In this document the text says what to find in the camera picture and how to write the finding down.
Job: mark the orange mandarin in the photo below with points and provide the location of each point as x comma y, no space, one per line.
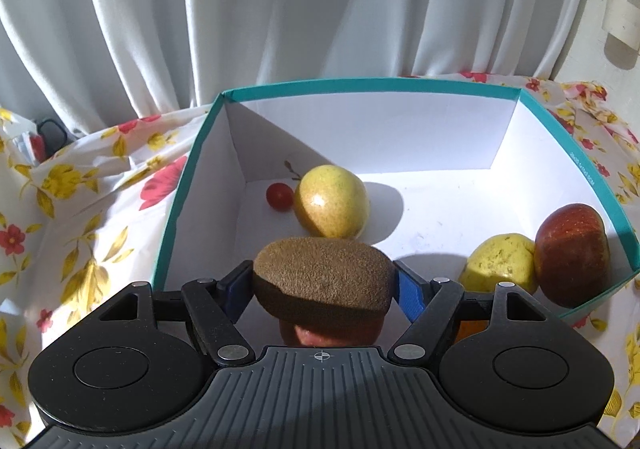
472,331

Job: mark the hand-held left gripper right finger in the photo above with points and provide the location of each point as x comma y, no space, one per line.
410,291

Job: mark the floral tablecloth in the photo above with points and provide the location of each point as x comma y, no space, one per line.
75,229

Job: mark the yellow spotted apple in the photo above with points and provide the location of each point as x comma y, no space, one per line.
500,261

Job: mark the black plastic object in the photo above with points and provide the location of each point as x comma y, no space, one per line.
52,131

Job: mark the teal cardboard box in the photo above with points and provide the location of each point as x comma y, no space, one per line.
440,139

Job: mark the yellow-green pear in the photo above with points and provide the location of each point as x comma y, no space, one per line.
330,201

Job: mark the pinkish red fruit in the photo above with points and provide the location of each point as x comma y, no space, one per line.
325,333

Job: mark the red cherry tomato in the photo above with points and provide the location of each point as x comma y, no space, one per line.
280,196

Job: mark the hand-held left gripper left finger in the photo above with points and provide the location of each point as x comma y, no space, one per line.
236,291

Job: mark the long brown kiwi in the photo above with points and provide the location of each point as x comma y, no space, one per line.
325,276

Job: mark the white curtain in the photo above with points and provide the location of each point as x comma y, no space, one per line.
300,4

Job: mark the dry fruit stem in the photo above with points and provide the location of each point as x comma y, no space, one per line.
292,170

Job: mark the red apple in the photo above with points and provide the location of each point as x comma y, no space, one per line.
572,254

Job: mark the red and white packet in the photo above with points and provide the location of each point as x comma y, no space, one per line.
32,146

